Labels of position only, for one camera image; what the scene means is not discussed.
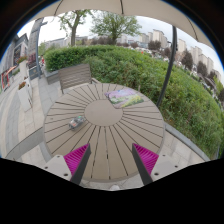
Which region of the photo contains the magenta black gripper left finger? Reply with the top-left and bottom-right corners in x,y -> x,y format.
64,144 -> 91,185

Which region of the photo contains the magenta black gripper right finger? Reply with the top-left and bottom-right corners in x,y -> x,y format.
132,143 -> 159,185

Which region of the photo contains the grey computer mouse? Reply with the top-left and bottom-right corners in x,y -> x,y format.
69,116 -> 85,130

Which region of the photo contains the round slatted wooden table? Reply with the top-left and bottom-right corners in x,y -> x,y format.
44,83 -> 164,182

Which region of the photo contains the trimmed green hedge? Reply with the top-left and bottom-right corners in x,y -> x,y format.
44,45 -> 224,157

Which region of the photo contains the grey slatted patio chair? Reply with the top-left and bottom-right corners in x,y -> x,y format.
58,64 -> 98,91

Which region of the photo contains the white planter with flowers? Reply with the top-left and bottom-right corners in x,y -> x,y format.
17,81 -> 32,111

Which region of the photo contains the dark curved umbrella pole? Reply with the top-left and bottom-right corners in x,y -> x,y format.
156,25 -> 177,108

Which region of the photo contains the right green tree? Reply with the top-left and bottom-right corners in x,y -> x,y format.
91,11 -> 141,45

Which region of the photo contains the green tree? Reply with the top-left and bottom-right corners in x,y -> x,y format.
91,11 -> 141,45
58,9 -> 92,46

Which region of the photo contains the left green tree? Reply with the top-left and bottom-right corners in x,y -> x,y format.
58,9 -> 92,46

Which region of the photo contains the beige patio umbrella canopy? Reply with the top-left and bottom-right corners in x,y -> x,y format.
31,0 -> 214,48

